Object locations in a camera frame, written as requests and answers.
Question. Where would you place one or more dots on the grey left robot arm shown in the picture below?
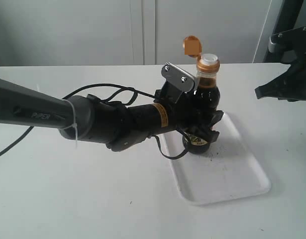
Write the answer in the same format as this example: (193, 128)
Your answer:
(113, 123)

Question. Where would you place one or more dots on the white rectangular plastic tray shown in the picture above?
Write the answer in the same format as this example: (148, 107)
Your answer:
(227, 171)

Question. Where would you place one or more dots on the dark vertical post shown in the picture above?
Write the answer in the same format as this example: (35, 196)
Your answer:
(286, 20)

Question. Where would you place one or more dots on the soy sauce bottle gold cap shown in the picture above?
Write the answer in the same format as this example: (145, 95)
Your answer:
(206, 94)

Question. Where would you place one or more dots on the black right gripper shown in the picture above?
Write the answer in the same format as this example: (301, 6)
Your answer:
(290, 85)

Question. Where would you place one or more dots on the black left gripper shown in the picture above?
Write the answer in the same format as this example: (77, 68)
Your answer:
(177, 96)

